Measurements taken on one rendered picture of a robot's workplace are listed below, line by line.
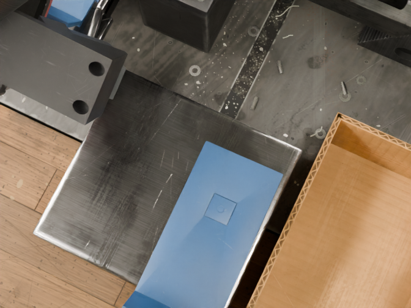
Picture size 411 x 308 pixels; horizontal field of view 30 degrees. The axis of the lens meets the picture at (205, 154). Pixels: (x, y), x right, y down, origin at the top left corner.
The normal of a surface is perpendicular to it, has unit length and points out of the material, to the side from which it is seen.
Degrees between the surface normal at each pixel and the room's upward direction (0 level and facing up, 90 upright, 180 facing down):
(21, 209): 0
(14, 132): 0
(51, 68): 30
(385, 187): 0
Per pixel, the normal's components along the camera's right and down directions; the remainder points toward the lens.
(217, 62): -0.02, -0.25
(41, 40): -0.17, 0.23
